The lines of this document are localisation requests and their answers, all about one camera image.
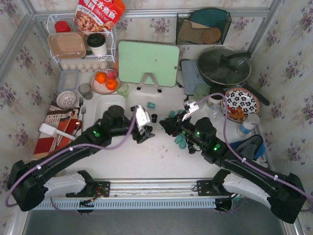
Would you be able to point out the metal cutting board stand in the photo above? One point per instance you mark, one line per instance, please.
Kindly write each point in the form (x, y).
(148, 80)

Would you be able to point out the green cutting board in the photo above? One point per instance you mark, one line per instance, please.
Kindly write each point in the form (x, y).
(135, 59)

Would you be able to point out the green glass cup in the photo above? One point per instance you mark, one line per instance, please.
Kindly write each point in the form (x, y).
(123, 90)
(201, 91)

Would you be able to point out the white cup black lid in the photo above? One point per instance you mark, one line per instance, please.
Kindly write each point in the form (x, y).
(97, 43)

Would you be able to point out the pink fruit plate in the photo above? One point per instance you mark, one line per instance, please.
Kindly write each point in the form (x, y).
(101, 88)

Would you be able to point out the grey glass cup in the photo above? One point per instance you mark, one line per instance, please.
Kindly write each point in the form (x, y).
(86, 91)

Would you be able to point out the clear plastic bottle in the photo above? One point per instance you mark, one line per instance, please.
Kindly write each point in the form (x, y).
(216, 112)

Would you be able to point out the white storage basket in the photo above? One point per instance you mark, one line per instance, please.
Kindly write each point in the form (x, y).
(105, 102)

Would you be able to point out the teal plate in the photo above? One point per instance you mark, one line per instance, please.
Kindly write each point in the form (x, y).
(210, 17)

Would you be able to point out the beige food container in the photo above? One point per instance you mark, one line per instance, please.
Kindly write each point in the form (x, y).
(68, 45)

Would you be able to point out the clear blue-rimmed container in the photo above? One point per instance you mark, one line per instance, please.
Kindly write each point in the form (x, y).
(68, 80)

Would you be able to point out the cork round coaster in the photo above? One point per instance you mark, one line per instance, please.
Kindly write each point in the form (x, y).
(211, 36)

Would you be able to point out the orange tangerine right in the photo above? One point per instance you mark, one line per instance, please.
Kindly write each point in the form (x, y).
(111, 84)

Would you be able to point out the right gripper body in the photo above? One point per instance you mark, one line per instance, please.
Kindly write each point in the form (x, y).
(176, 126)

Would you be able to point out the egg carton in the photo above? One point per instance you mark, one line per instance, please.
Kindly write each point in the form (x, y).
(84, 66)

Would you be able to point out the orange tangerine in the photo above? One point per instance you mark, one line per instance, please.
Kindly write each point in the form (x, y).
(101, 77)
(111, 84)

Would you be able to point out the black frying pan with lid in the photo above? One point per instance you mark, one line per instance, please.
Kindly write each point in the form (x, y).
(227, 68)

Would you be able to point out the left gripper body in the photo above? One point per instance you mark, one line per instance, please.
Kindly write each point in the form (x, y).
(141, 133)

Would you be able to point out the orange tangerine left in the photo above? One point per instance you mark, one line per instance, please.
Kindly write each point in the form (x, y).
(101, 77)

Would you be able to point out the floral patterned plate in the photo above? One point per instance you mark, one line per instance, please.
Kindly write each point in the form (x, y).
(240, 104)

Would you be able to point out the white wire rack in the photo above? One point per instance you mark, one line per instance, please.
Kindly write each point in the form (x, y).
(90, 57)

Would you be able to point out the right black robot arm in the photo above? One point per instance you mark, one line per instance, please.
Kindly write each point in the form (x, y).
(283, 194)

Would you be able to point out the black mesh organizer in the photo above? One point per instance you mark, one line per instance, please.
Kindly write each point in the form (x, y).
(189, 33)

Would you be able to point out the silver fork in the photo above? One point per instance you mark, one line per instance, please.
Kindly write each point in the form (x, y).
(83, 112)

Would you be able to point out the white lattice bowl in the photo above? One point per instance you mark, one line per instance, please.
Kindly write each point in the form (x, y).
(66, 99)

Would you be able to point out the green glass cup left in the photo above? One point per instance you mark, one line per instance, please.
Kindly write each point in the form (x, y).
(123, 90)

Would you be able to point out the black coffee capsule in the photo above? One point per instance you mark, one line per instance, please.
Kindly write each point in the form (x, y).
(191, 150)
(154, 118)

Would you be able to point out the dark fork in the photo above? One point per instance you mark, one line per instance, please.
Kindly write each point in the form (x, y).
(81, 102)

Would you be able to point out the black lidded jar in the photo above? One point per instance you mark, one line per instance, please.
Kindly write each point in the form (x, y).
(214, 100)

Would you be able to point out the white spatula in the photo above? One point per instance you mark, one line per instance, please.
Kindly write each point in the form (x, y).
(52, 131)

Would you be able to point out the green glass cup right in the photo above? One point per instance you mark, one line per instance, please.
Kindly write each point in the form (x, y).
(201, 91)

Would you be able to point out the blue grey cloth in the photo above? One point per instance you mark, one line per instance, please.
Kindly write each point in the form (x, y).
(251, 148)

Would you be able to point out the white salt bottle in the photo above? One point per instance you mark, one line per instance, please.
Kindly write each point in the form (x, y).
(248, 125)

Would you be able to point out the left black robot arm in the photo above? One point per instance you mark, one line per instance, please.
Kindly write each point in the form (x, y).
(26, 183)

